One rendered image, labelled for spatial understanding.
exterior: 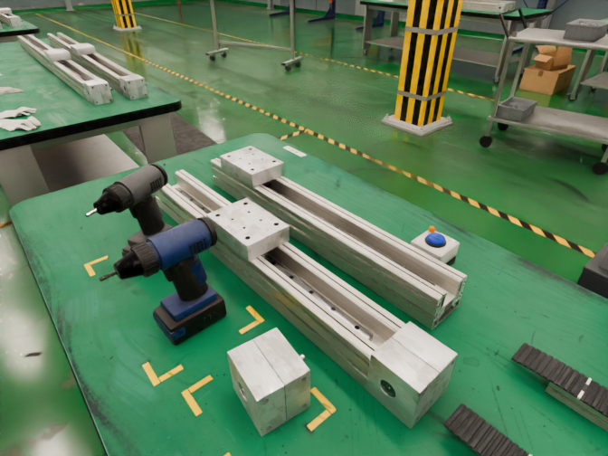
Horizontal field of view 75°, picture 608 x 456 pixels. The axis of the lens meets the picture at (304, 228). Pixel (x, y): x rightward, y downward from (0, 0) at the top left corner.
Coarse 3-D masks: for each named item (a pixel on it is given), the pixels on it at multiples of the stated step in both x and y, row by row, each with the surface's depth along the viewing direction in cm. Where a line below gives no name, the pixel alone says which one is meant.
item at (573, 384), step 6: (576, 372) 65; (570, 378) 64; (576, 378) 65; (582, 378) 64; (564, 384) 64; (570, 384) 64; (576, 384) 64; (582, 384) 64; (570, 390) 63; (576, 390) 63
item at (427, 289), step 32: (256, 192) 108; (288, 192) 109; (288, 224) 102; (320, 224) 92; (352, 224) 94; (352, 256) 87; (384, 256) 83; (416, 256) 83; (384, 288) 83; (416, 288) 75; (448, 288) 79
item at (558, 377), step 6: (558, 366) 66; (564, 366) 66; (570, 366) 66; (558, 372) 65; (564, 372) 65; (570, 372) 66; (552, 378) 64; (558, 378) 65; (564, 378) 64; (558, 384) 64
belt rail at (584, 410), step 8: (552, 384) 65; (552, 392) 65; (560, 392) 64; (560, 400) 65; (568, 400) 64; (576, 400) 62; (576, 408) 63; (584, 408) 63; (592, 408) 61; (584, 416) 62; (592, 416) 62; (600, 416) 61; (600, 424) 61
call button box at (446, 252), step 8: (416, 240) 91; (424, 240) 91; (448, 240) 91; (416, 248) 91; (424, 248) 89; (432, 248) 89; (440, 248) 89; (448, 248) 89; (456, 248) 90; (432, 256) 88; (440, 256) 87; (448, 256) 89; (448, 264) 91
